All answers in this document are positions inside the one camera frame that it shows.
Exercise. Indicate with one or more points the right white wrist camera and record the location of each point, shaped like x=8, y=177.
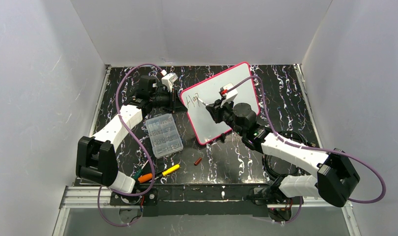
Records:
x=228, y=94

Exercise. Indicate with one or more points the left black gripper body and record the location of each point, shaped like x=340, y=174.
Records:
x=172, y=100

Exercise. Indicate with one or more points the clear plastic screw box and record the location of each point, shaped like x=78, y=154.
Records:
x=164, y=136

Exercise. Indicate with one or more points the green handled screwdriver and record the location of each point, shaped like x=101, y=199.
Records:
x=139, y=172

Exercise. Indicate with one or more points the orange handled screwdriver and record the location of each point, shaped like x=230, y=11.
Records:
x=149, y=177

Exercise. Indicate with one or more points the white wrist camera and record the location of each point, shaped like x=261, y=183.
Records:
x=168, y=81
x=228, y=94

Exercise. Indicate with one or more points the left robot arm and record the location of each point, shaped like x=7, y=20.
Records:
x=96, y=157

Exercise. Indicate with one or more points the wire whiteboard stand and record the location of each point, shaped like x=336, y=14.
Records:
x=222, y=137

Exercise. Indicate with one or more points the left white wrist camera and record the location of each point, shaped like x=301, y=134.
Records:
x=168, y=81

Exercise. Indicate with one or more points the yellow handled screwdriver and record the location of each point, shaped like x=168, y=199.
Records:
x=166, y=172

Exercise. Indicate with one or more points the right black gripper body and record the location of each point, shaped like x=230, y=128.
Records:
x=216, y=112

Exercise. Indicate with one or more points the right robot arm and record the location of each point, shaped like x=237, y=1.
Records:
x=331, y=175

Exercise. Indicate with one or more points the white marker pen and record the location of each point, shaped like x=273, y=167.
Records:
x=203, y=102

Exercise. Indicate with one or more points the brown marker cap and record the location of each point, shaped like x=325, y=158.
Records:
x=198, y=161

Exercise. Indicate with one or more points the aluminium frame rail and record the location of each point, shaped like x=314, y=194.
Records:
x=194, y=210

